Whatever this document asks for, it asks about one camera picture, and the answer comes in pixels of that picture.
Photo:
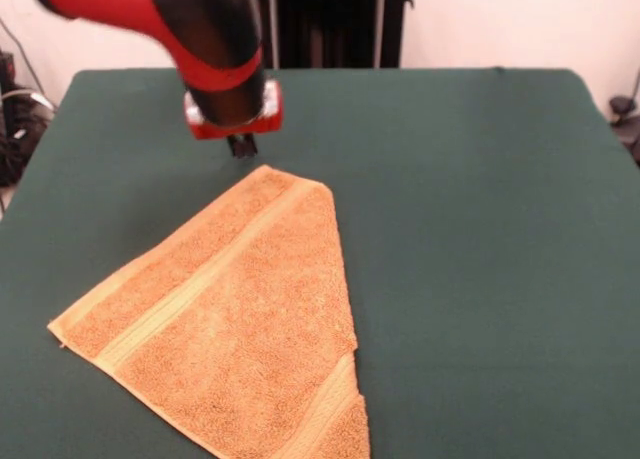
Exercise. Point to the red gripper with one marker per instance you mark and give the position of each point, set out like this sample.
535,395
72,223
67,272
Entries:
270,114

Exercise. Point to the orange terry towel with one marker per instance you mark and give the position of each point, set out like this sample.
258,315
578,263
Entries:
240,319

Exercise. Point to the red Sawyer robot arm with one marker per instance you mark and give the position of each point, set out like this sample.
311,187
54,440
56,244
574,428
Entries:
200,29

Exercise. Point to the dark green table cloth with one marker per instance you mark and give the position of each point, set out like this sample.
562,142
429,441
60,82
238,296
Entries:
500,229

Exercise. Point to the small black stand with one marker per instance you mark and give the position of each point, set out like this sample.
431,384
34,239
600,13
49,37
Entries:
622,106

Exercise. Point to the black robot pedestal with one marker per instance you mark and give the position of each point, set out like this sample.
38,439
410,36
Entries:
340,24

